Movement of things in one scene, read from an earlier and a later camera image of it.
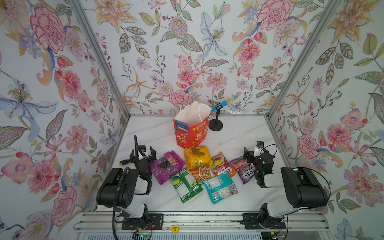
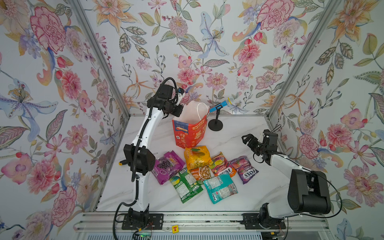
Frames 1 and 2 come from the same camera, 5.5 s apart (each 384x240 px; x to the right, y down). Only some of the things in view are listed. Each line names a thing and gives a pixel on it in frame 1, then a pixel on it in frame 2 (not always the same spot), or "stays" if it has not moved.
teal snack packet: [220, 187] stays
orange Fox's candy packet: [219, 165] stays
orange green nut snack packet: [202, 173] stays
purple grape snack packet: [165, 167] stays
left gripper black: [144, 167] -> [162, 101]
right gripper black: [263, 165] -> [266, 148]
